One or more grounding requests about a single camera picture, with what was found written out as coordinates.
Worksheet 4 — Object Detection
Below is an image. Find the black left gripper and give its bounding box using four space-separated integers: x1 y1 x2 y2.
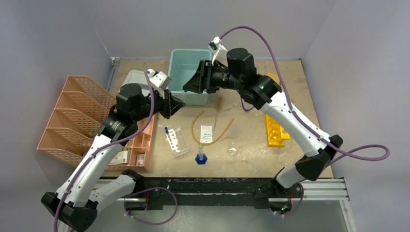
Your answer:
132 87 185 122

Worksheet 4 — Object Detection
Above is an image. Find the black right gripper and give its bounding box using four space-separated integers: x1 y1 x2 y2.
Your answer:
184 60 243 95

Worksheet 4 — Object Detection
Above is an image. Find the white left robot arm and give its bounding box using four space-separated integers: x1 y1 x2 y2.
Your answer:
41 83 185 232

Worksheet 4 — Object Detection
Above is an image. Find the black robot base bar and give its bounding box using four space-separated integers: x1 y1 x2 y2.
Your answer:
120 170 304 214

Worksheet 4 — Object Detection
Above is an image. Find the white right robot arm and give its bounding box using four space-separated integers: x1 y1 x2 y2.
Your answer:
183 48 343 197

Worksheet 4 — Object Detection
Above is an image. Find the mint green plastic bin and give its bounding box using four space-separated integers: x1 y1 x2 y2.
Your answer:
168 49 212 105

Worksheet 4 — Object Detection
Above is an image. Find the clear acrylic test tube rack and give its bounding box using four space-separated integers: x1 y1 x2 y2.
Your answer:
165 127 190 157

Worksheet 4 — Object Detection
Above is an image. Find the white plastic bin lid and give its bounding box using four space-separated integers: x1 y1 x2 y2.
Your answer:
122 70 148 90

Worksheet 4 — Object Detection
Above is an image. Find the small white plastic packet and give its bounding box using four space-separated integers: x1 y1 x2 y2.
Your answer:
200 125 213 144

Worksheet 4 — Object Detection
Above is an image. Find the yellow rubber tubing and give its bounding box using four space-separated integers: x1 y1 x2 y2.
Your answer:
190 110 234 146

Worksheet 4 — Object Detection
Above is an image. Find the blue rubber band loop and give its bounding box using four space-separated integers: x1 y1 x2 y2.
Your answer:
240 99 254 112

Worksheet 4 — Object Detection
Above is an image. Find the graduated cylinder blue base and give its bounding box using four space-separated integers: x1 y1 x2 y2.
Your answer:
195 144 207 165

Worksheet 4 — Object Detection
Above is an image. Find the small card box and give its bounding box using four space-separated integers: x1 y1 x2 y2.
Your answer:
136 154 145 167

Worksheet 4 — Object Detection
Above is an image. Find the yellow test tube rack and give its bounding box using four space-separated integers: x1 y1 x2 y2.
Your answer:
265 115 291 147

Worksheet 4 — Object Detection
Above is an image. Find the peach plastic file organizer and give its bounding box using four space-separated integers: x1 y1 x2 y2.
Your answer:
37 75 157 176

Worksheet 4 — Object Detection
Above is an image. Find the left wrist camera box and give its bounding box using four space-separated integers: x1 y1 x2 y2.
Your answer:
147 69 172 91

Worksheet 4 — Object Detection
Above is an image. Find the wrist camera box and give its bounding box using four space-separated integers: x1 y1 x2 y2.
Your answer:
208 36 227 64
147 69 172 91

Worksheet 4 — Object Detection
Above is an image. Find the wire test tube brush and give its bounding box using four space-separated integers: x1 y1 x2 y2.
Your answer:
213 96 223 130

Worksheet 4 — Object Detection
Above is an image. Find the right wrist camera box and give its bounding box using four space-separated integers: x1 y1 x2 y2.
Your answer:
208 36 227 64

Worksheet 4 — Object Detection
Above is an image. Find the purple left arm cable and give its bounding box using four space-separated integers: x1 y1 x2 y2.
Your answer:
53 70 157 232

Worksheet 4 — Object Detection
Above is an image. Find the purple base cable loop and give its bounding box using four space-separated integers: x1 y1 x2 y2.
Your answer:
123 187 178 226

